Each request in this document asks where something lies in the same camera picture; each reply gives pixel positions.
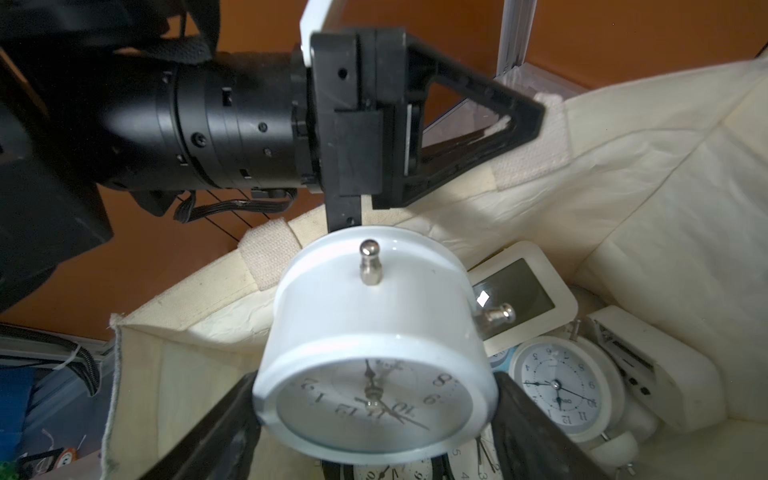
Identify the black round alarm clock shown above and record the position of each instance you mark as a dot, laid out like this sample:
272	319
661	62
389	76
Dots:
428	469

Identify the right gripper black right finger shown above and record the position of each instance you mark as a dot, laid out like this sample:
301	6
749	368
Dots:
529	445

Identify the small white digital clock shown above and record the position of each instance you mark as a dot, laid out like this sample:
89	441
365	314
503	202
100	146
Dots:
678	384

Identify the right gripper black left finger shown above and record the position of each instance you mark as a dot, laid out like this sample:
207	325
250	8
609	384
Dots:
221	445

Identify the white round alarm clock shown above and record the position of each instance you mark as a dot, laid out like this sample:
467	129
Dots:
373	355

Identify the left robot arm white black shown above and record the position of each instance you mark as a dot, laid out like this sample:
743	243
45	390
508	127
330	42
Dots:
136	97

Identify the cream canvas bag starry print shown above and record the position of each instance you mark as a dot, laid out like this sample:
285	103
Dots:
651	194

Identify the large white digital clock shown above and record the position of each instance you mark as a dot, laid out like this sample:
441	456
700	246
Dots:
523	277

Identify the dark teal alarm clock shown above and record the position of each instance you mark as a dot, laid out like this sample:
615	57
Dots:
476	459

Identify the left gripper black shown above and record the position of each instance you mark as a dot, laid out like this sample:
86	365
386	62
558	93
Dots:
358	121

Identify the white twin-bell alarm clock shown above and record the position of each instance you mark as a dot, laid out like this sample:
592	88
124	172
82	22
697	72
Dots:
579	388

